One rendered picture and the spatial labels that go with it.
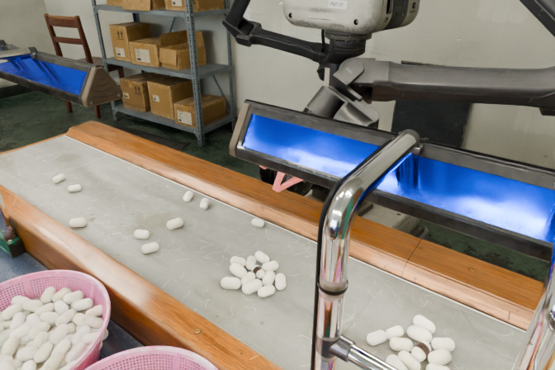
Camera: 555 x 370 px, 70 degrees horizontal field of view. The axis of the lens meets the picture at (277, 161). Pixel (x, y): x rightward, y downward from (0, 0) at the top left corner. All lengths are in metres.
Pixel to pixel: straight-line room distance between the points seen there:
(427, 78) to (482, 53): 1.81
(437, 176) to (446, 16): 2.18
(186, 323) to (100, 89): 0.45
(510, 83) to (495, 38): 1.77
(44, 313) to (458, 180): 0.69
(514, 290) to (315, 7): 0.82
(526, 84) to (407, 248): 0.37
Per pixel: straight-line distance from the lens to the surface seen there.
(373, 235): 0.88
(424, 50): 2.63
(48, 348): 0.77
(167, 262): 0.86
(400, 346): 0.69
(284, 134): 0.50
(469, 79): 0.78
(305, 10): 1.19
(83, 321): 0.79
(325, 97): 0.73
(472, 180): 0.43
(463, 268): 0.85
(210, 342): 0.67
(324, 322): 0.38
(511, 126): 2.65
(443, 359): 0.70
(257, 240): 0.88
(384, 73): 0.75
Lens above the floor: 1.28
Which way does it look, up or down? 26 degrees down
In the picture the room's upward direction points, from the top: straight up
